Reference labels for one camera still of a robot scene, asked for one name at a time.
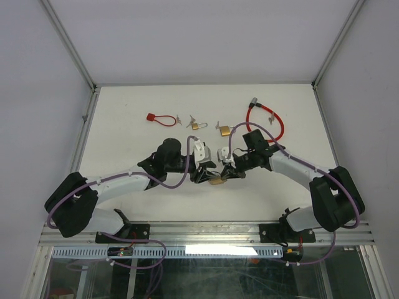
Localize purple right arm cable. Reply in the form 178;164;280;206
227;123;363;267

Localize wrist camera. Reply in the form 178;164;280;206
217;146;234;165
193;139;211;165

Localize small brass long-shackle padlock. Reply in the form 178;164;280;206
186;115;208;130

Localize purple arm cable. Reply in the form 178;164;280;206
46;135;202;230
227;123;363;267

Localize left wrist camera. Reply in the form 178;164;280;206
193;139;211;165

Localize right aluminium frame post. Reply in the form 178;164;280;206
311;0;366;91

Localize medium brass padlock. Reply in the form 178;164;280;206
219;125;234;137

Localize white slotted cable duct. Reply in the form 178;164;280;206
52;245;283;259

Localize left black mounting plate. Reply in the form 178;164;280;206
95;223;150;244

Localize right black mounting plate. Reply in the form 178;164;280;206
259;223;316;244

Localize left aluminium frame post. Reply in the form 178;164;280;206
39;0;101;94

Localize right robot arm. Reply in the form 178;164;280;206
217;130;365;241

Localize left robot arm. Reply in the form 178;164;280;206
44;136;217;242

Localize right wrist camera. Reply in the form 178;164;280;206
217;146;234;165

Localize red thin-cable padlock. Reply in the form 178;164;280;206
146;113;177;127

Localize keys of cable lock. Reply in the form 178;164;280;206
268;113;275;125

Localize large brass padlock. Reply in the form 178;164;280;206
208;171;226;186

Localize black mounting plate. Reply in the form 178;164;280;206
259;223;316;244
95;223;150;244

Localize aluminium frame post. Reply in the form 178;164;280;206
39;0;101;94
311;0;366;91

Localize thick red cable lock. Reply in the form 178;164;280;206
245;97;286;141

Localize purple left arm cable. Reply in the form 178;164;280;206
46;135;202;230

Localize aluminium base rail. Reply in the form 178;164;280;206
39;221;375;247

